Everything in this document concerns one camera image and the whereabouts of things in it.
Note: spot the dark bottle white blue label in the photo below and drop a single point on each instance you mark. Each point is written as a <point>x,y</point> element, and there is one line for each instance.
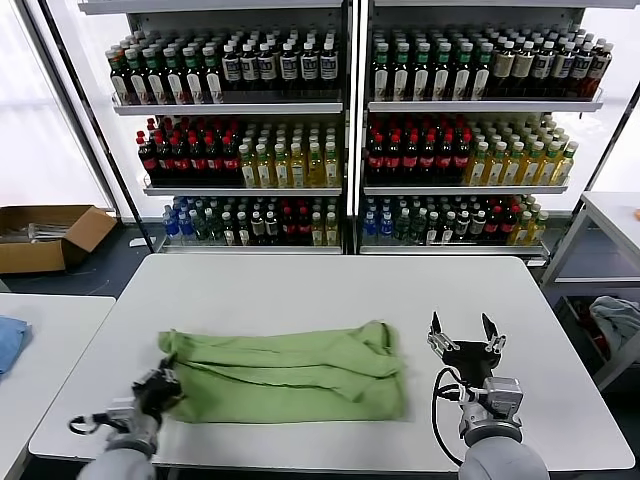
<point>308,66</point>
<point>327,66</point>
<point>288,66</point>
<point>249,67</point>
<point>562,67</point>
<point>231,67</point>
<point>542,67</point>
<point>580,69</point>
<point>267,66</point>

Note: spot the grey metal parts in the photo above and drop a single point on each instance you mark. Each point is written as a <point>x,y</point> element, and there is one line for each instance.
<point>45,232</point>

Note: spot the dark bottle green cap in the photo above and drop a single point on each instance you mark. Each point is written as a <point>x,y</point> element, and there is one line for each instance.
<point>442,75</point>
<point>120,80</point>
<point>400,75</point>
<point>482,75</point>
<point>194,80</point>
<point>175,80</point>
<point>381,75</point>
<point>462,75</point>
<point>156,80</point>
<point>213,80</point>
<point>421,75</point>
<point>138,80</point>

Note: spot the brown cardboard box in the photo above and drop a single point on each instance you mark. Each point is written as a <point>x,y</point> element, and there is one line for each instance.
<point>30,257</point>

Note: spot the grey metal frame table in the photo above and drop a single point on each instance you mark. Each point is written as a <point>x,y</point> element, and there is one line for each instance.
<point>565,240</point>

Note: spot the small white flat object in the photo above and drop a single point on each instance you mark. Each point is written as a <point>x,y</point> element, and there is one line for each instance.
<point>140,243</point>

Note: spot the grey blue crumpled cloth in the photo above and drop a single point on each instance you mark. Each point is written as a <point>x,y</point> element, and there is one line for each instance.
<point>617,320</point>

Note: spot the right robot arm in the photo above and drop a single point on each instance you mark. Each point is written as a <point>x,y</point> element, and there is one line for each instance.
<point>500,460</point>

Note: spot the black diagonal window bar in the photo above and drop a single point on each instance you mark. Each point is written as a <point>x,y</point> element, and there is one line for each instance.
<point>629,122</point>
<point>99,130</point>

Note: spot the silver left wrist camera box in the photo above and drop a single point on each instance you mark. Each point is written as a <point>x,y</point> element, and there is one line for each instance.
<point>120,411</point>

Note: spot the green polo shirt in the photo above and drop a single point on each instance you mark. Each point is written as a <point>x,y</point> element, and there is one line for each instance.
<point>280,375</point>

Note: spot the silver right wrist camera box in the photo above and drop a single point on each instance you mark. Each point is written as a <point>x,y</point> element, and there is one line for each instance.
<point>502,397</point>

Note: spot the small cola bottle red cap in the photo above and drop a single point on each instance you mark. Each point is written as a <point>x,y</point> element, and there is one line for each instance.
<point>303,227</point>
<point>506,227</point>
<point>490,227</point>
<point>288,227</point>

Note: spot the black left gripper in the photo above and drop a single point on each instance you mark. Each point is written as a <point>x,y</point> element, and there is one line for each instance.
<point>157,392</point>

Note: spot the white metal shelf rack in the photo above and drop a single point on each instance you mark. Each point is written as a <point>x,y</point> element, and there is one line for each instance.
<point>225,109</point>
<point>475,106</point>

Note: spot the blue folded cloth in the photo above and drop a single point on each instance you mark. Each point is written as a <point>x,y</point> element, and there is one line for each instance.
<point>12,340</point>

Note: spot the red cloth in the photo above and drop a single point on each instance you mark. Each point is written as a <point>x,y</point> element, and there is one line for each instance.
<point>601,344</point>

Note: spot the dark bottle beige label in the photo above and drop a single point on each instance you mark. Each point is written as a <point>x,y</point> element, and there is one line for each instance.
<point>502,67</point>
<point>522,67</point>

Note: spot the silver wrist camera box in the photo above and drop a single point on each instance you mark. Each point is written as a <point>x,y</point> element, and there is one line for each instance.
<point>120,411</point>
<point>502,397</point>

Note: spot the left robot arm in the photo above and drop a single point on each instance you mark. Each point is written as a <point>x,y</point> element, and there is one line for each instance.
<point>120,460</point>

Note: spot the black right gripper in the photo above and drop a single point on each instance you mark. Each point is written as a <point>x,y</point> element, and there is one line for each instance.
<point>472,362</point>

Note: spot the small yellow juice bottle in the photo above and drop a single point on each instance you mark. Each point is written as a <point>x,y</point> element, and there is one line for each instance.
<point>331,232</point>
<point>522,234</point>
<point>316,232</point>
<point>536,232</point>

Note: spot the reddish tea bottle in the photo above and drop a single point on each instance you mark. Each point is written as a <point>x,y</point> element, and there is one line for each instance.
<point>597,70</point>

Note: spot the blue water bottle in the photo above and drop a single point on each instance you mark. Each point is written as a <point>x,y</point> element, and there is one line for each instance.
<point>370,226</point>
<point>186,226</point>
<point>385,226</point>
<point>171,225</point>

